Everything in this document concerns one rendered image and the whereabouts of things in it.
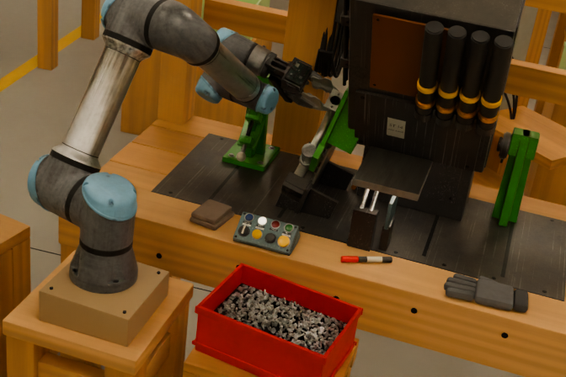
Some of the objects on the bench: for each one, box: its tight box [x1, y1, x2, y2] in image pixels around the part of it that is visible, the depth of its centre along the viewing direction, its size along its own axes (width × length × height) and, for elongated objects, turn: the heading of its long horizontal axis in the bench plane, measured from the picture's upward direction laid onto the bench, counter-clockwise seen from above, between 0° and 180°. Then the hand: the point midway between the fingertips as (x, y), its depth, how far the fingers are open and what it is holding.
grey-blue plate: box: [378, 195, 398, 251], centre depth 234 cm, size 10×2×14 cm, turn 150°
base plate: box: [151, 133, 566, 301], centre depth 254 cm, size 42×110×2 cm, turn 60°
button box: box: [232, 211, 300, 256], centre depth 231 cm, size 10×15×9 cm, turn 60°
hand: (333, 102), depth 242 cm, fingers open, 4 cm apart
